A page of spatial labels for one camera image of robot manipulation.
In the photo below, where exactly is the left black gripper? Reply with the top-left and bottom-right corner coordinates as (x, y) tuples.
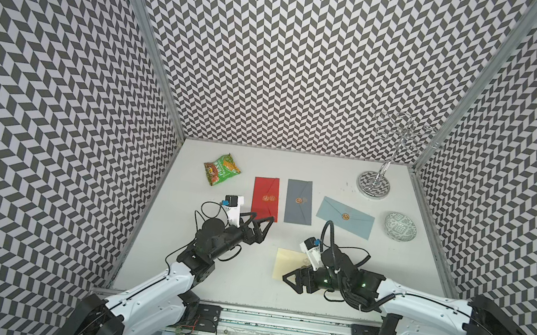
(209, 205), (274, 268)

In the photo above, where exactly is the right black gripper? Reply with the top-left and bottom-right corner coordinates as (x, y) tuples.
(280, 260), (351, 301)

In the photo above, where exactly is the red envelope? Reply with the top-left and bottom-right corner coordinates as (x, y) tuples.
(251, 177), (280, 222)

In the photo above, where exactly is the cream yellow envelope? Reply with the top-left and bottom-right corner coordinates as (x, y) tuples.
(272, 248), (311, 281)

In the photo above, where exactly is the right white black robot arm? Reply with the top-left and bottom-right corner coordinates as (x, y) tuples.
(282, 239), (526, 335)

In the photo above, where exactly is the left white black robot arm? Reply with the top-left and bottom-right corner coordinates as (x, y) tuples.
(55, 212), (275, 335)

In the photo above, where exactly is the dark grey envelope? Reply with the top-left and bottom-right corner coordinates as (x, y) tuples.
(284, 179), (313, 226)

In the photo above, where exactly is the light blue envelope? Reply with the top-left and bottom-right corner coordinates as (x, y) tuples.
(316, 197), (375, 240)

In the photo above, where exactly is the green snack bag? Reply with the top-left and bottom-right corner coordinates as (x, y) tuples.
(204, 154), (242, 186)

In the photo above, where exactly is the green patterned ceramic dish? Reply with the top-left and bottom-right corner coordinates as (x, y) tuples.
(384, 212), (418, 243)

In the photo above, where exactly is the chrome jewellery stand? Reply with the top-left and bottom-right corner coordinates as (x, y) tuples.
(356, 114), (437, 200)

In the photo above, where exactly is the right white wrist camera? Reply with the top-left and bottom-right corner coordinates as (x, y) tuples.
(300, 237), (323, 271)

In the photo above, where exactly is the aluminium front rail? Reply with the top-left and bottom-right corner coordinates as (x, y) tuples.
(74, 282), (476, 335)

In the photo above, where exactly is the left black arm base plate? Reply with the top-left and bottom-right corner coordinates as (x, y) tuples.
(176, 303), (223, 333)

